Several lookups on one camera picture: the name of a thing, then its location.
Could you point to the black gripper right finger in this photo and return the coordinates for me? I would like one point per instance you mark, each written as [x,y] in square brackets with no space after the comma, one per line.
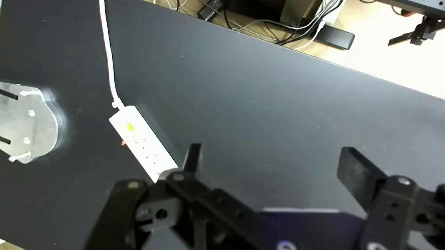
[393,208]

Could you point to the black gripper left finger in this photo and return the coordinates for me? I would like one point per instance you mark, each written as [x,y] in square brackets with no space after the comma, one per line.
[217,201]

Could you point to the white power strip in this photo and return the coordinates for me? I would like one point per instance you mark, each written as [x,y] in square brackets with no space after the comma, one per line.
[140,140]

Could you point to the flat black box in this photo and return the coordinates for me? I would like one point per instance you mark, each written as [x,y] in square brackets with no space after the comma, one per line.
[333,36]

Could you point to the black tripod stand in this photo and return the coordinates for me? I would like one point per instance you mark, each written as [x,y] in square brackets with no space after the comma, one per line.
[424,28]

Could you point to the small black adapter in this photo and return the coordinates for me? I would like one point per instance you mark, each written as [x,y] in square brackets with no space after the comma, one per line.
[210,8]

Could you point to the white cylindrical container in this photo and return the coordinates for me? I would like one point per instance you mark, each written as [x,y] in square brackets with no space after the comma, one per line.
[27,122]

